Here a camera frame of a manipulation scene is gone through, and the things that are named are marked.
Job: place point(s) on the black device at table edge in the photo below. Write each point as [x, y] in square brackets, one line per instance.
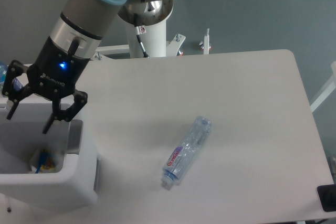
[327, 197]

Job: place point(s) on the white frame at right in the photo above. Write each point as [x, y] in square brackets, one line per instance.
[324, 91]

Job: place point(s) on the white trash can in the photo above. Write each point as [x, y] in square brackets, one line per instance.
[58, 168]

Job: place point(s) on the blue labelled water bottle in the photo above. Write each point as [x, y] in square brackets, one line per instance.
[4, 67]

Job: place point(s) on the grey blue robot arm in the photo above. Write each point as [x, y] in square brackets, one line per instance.
[87, 20]

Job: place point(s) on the colourful snack wrapper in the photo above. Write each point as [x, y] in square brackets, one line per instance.
[46, 162]

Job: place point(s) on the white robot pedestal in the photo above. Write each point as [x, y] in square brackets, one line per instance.
[146, 32]

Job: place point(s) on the white pedestal foot bracket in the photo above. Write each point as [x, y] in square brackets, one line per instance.
[205, 45]

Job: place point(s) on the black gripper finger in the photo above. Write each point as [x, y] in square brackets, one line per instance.
[80, 99]
[9, 90]

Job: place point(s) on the crushed clear plastic bottle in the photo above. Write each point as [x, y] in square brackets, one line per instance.
[183, 155]

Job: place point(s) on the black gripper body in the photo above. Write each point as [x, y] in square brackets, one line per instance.
[56, 69]

